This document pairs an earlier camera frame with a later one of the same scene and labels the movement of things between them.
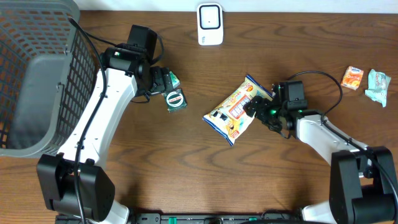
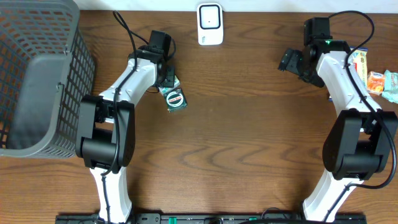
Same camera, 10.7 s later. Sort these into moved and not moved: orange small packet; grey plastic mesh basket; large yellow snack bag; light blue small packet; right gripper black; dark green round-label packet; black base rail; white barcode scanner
Moved: large yellow snack bag; orange small packet; light blue small packet; right gripper black
Not moved: white barcode scanner; black base rail; grey plastic mesh basket; dark green round-label packet
